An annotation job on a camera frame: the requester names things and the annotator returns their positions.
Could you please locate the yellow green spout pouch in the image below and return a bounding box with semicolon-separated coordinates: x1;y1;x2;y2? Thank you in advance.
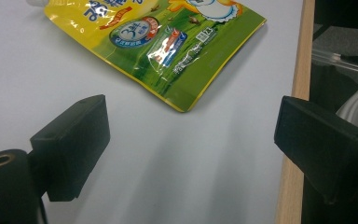
26;0;268;114

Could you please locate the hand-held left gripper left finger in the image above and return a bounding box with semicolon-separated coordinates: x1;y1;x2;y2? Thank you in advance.
27;94;111;203

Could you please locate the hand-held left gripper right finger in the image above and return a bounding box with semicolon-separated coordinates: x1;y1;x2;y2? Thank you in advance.
273;95;358;205

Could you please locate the metal stand bar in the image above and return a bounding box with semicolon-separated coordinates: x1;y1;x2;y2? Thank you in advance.
310;49;358;77

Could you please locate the black chair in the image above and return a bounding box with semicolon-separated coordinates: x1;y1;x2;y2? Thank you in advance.
312;0;358;41

